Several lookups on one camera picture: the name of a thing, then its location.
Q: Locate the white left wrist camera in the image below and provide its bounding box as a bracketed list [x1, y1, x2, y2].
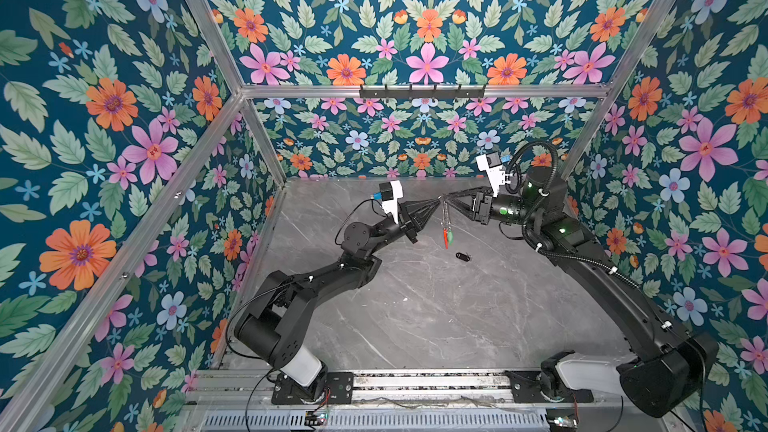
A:
[372, 180, 404, 223]

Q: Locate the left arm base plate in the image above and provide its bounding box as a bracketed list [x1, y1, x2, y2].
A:
[271, 372, 355, 406]

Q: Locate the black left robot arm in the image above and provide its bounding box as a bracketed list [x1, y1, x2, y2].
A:
[232, 198, 441, 394]

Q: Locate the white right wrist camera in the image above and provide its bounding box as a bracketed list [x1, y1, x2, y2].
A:
[475, 152, 513, 197]

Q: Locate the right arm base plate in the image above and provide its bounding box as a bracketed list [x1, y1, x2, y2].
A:
[503, 370, 594, 404]

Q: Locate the black hook rail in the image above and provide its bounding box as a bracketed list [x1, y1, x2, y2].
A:
[358, 84, 486, 101]

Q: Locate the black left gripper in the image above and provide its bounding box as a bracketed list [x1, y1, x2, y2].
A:
[366, 198, 437, 258]

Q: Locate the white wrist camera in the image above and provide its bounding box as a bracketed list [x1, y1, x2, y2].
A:
[372, 180, 404, 223]
[475, 152, 513, 197]

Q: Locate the white vented cable duct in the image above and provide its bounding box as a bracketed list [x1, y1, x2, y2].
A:
[201, 408, 550, 431]

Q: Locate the aluminium mounting rail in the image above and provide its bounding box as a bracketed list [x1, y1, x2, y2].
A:
[187, 368, 632, 405]

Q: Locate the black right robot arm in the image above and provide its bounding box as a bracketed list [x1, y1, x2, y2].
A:
[443, 144, 719, 418]

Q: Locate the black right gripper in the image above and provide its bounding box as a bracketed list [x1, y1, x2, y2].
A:
[447, 185, 544, 232]

